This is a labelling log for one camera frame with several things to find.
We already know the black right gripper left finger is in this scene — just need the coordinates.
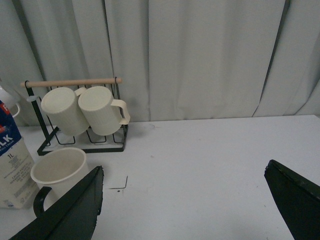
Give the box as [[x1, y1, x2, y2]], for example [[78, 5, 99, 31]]
[[11, 166, 104, 240]]

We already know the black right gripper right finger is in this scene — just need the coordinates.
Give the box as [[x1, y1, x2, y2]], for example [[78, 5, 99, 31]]
[[264, 159, 320, 240]]

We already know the cream smiley mug black handle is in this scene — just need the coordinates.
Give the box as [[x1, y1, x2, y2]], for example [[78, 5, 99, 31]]
[[30, 147, 89, 217]]

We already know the Pascual milk carton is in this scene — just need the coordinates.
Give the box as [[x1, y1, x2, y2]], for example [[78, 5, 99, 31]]
[[0, 102, 38, 209]]

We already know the cream ribbed mug left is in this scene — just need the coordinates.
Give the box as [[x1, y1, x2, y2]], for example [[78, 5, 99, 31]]
[[41, 87, 90, 136]]

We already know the cream ribbed mug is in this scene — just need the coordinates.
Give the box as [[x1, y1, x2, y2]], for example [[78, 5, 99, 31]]
[[78, 86, 131, 136], [41, 87, 90, 136]]

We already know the cream ribbed mug right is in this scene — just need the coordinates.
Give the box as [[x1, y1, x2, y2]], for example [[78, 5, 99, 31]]
[[78, 86, 131, 136]]

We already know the white hanging mug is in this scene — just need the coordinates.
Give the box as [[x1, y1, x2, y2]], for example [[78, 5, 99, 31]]
[[0, 86, 21, 118]]

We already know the black wire cup rack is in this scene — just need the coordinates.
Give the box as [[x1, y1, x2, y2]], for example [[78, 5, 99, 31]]
[[20, 77, 129, 156]]

